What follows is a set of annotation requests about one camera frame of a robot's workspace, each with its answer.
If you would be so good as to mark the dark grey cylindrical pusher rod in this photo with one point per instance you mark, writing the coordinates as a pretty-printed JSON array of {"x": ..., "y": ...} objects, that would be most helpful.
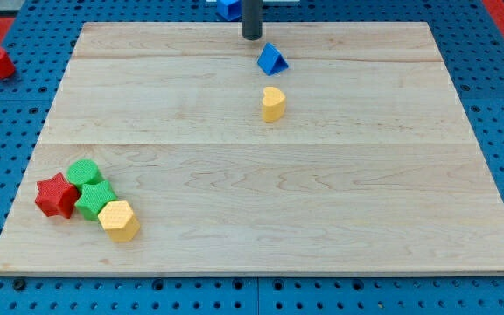
[{"x": 251, "y": 19}]

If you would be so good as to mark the blue triangle block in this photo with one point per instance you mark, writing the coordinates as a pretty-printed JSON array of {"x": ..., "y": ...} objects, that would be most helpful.
[{"x": 271, "y": 61}]

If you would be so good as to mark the yellow heart block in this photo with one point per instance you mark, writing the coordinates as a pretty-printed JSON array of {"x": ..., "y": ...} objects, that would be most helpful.
[{"x": 273, "y": 104}]

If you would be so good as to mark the blue cube block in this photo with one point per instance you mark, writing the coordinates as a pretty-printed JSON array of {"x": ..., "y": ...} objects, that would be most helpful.
[{"x": 230, "y": 10}]

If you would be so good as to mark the light wooden board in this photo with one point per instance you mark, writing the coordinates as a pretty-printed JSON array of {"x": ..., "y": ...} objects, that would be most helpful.
[{"x": 373, "y": 170}]

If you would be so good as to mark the green cylinder block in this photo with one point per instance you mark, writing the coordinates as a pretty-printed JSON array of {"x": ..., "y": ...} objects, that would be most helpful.
[{"x": 84, "y": 172}]

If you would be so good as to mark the green star block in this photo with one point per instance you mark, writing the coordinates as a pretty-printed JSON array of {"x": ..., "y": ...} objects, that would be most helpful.
[{"x": 93, "y": 198}]

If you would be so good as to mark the yellow hexagon block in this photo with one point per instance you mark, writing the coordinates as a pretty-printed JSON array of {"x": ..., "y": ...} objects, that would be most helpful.
[{"x": 119, "y": 221}]

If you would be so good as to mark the red star block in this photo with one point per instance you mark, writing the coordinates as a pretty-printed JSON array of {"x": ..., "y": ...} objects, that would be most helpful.
[{"x": 56, "y": 196}]

